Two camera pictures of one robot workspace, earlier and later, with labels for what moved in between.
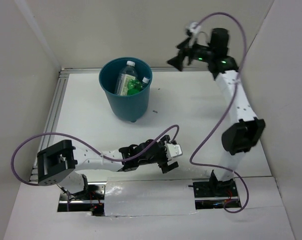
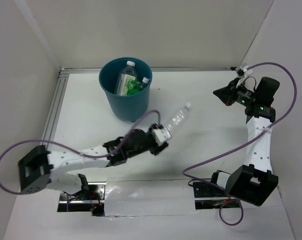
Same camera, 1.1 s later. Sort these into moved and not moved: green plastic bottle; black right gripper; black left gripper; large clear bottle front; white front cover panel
Moved: black left gripper; black right gripper
Not moved: green plastic bottle; white front cover panel; large clear bottle front
